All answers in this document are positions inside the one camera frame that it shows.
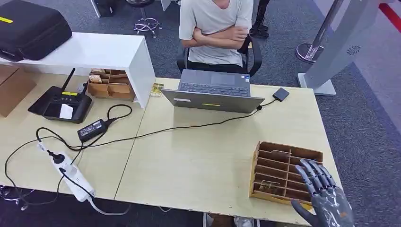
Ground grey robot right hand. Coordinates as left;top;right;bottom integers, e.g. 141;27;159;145
290;159;355;227

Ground printed card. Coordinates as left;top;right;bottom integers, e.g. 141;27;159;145
259;180;281;192

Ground wooden slotted card box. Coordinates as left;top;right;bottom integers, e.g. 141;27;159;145
248;141;324;211

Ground small black external drive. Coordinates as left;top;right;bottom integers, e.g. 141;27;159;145
272;87;290;103

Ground grey laptop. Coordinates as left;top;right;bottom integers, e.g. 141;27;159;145
160;69;265;114

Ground white kiosk with screen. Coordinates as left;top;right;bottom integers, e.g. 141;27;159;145
296;0;382;96

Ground black office chair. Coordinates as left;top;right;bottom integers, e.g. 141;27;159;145
176;34;263;78

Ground yellow card pack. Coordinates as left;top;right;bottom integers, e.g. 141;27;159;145
150;83;165;97

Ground person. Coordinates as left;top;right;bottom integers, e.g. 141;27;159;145
178;0;254;74

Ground wooden box filled with cards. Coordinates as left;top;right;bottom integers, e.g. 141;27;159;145
87;68;136;102

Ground black power adapter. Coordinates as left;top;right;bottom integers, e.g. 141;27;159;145
77;118;109;143

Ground white power strip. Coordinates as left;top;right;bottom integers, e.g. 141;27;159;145
36;142;96;203

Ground black stool with chrome base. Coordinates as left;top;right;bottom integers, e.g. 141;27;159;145
125;0;163;39

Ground white desk riser shelf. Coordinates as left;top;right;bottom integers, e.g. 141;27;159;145
0;32;157;109

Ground black remote controller with antenna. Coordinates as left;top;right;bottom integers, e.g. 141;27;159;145
27;68;94;124

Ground black floor cabinet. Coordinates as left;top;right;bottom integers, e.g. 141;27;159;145
91;0;117;18

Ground chrome chair base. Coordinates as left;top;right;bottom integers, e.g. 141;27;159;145
0;184;35;211

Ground brown cardboard box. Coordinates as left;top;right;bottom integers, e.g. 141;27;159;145
0;65;37;118

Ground black carrying case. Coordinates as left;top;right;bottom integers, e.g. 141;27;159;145
0;0;73;62

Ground chrome stanchion post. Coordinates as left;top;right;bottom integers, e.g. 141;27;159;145
296;0;345;64

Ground long black cable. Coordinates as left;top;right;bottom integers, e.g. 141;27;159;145
35;99;278;152

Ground white power strip cable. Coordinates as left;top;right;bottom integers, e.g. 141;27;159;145
87;197;132;217

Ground black adapter cable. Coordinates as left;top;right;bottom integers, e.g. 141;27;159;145
70;104;133;166

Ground black looped power cable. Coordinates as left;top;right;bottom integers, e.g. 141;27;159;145
4;137;95;207

